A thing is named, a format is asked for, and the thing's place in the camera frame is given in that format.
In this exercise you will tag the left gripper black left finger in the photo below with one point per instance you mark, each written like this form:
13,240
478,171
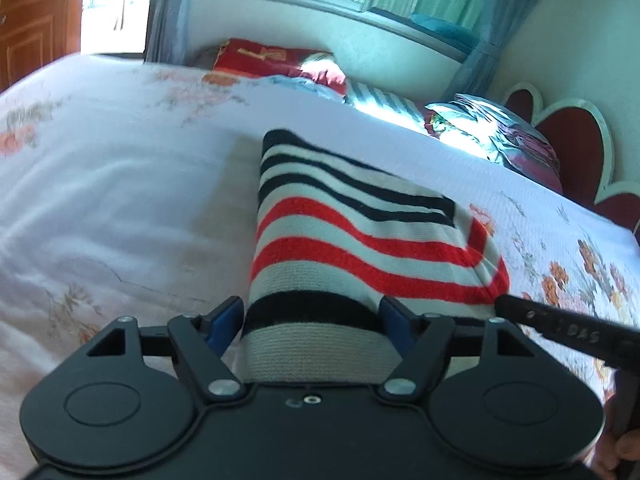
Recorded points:
199,345

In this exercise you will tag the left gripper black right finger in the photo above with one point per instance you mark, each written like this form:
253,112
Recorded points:
422,342

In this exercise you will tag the striped knit children's sweater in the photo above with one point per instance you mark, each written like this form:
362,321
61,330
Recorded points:
334,237

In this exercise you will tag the person's right hand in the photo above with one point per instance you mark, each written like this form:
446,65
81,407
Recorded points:
610,450

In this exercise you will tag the floral white bed sheet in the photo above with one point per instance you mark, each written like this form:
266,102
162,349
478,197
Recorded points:
132,189

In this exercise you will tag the red heart-shaped headboard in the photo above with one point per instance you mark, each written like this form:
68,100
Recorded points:
579,134

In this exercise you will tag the folded maroon quilt stack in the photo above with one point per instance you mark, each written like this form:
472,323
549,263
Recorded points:
490,132

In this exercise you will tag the striped grey white mattress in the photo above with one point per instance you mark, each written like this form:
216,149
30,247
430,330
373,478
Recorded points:
384,105

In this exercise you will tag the light blue cloth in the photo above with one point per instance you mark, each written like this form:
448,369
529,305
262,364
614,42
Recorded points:
302,84

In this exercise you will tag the red embroidered pillow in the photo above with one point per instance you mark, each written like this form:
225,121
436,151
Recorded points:
241,57

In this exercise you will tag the left blue curtain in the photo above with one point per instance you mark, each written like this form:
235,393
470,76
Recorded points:
166,40

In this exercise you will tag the blue curtain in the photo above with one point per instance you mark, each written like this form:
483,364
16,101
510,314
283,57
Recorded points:
166,40
499,22

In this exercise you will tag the right blue curtain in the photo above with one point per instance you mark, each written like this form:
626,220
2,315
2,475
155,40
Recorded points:
499,22

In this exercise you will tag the brown wooden door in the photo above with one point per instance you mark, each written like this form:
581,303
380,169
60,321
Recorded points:
34,33

